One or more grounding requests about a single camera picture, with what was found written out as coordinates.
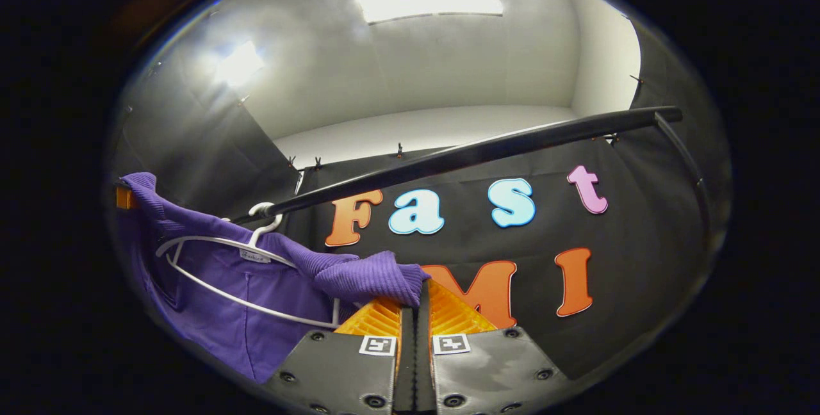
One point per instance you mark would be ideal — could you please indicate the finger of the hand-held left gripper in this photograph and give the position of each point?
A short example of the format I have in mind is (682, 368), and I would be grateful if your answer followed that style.
(125, 198)

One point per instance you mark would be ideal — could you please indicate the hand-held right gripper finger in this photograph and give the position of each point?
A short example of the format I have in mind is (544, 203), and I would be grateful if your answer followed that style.
(423, 351)
(409, 351)

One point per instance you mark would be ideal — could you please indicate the white clothes hanger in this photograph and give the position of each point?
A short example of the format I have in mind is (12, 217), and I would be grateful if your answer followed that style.
(262, 209)

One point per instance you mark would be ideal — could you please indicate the black clothes rack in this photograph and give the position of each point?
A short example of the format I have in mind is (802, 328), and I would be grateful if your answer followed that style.
(487, 149)

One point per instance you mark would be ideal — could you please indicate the small ceiling light panel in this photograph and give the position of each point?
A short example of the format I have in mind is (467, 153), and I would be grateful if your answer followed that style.
(240, 64)

